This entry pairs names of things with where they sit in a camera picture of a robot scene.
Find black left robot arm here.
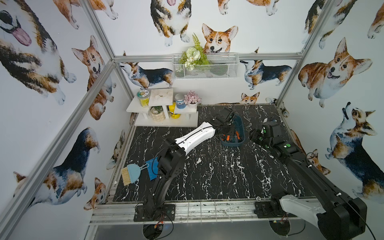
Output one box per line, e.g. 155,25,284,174
144,107,235,216

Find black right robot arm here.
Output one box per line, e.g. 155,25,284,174
249,121,369,240

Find teal plastic storage box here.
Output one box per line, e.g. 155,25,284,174
219,115,246,147

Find pink flowers white pot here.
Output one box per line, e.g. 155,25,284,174
185,91,202,110

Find blue white can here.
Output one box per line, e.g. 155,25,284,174
175,94,186,109

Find yellow can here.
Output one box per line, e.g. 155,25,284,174
168,102,181,119

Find white tiered shelf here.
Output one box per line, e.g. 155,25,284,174
127,88,199,128

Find cream bumpy cup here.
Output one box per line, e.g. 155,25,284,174
150,106,166,122

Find artificial green white flowers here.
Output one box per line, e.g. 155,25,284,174
179,33,211,71

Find green lid yellow jar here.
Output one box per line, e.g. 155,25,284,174
137,90,150,108

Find blue dustpan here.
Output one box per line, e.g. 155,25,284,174
146,157,158,181

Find blue hand brush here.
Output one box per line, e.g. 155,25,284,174
121,164,149,186

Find white wire wall basket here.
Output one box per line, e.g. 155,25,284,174
172,53,240,80

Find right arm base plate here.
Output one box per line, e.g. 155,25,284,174
254,200,285,218

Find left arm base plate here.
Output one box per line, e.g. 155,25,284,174
134,204,176,222

